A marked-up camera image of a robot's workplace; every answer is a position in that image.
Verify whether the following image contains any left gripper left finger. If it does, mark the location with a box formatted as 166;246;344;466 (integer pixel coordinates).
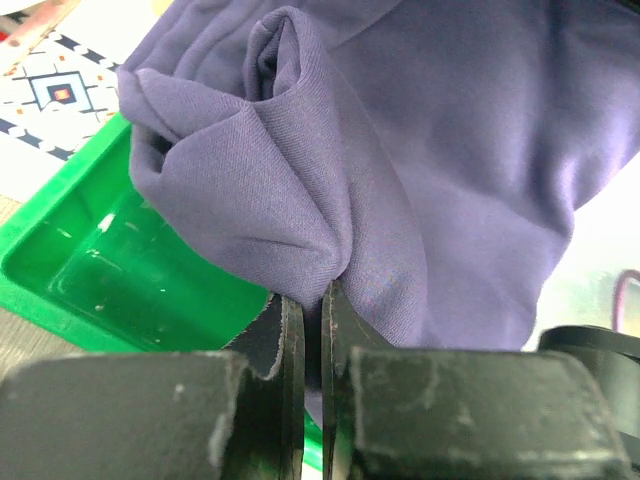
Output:
1;295;305;479

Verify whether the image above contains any purple garment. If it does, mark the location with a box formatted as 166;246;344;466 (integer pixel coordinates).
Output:
117;1;639;421

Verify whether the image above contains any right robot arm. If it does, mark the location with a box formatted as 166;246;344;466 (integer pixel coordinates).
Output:
538;326;640;470

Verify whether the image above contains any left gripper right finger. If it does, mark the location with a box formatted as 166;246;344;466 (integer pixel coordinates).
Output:
322;283;635;479

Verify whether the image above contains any patterned placemat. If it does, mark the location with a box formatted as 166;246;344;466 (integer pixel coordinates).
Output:
1;1;169;202

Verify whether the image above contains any green plastic tray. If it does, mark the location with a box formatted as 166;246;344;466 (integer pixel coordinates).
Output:
1;117;322;468

